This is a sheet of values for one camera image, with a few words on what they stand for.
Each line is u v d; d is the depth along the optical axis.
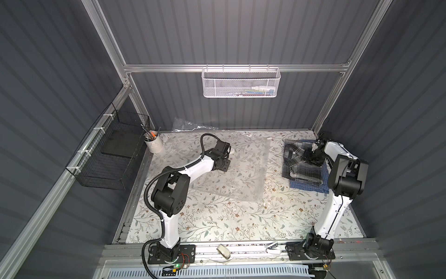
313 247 0.68
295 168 0.97
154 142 1.02
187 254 0.72
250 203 0.89
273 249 0.74
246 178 0.97
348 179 0.56
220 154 0.75
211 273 0.77
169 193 0.51
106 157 0.72
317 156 0.89
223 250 0.73
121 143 0.77
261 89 0.91
